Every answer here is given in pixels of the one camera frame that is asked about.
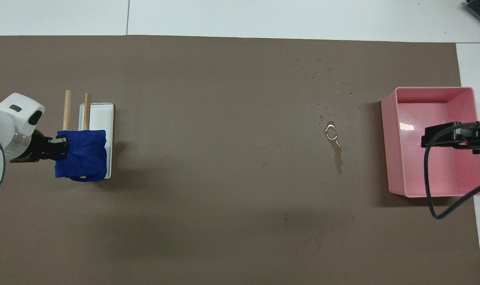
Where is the pink plastic bin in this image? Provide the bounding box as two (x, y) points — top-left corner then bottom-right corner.
(381, 87), (480, 198)

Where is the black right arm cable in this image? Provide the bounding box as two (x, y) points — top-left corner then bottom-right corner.
(424, 122), (480, 219)

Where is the water puddle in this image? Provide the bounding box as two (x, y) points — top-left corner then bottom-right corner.
(323, 121), (344, 175)

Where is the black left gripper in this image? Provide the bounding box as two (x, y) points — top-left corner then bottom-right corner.
(10, 130), (69, 163)

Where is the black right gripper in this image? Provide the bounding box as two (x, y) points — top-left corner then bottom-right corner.
(421, 119), (480, 155)

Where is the blue towel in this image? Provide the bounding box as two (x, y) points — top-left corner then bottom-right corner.
(55, 130), (108, 182)

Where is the wooden rack rod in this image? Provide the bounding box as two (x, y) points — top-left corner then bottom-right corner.
(83, 93), (92, 131)
(63, 90), (72, 131)

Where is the brown table mat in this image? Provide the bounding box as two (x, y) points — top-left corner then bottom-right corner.
(0, 35), (480, 285)

